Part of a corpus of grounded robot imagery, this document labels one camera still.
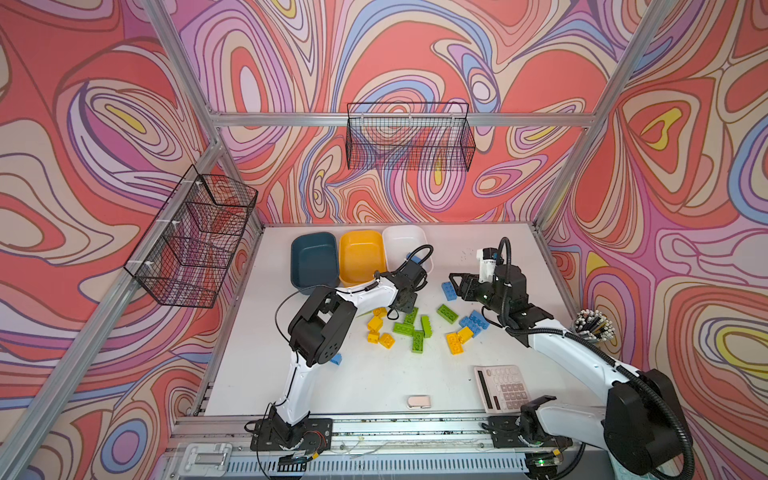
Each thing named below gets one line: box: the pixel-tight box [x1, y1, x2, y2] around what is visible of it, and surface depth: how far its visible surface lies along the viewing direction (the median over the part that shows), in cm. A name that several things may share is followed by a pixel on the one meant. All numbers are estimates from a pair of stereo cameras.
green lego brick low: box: [393, 322, 415, 336], surface depth 93 cm
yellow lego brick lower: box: [378, 333, 396, 349], surface depth 90 cm
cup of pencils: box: [575, 308, 615, 342], surface depth 76 cm
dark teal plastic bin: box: [290, 232, 339, 295], surface depth 110 cm
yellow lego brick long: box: [446, 332, 464, 355], surface depth 90 cm
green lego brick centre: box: [404, 307, 419, 325], surface depth 95 cm
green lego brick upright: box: [421, 315, 433, 338], surface depth 93 cm
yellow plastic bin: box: [339, 230, 387, 287], surface depth 110 cm
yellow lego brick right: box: [457, 326, 474, 344], surface depth 90 cm
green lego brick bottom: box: [412, 330, 425, 354], surface depth 90 cm
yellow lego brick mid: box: [367, 316, 383, 333], surface depth 93 cm
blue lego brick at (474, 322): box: [459, 310, 488, 338], surface depth 94 cm
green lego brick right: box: [436, 304, 459, 325], surface depth 95 cm
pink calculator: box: [473, 365, 531, 414], surface depth 80 cm
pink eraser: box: [407, 395, 431, 409], surface depth 78 cm
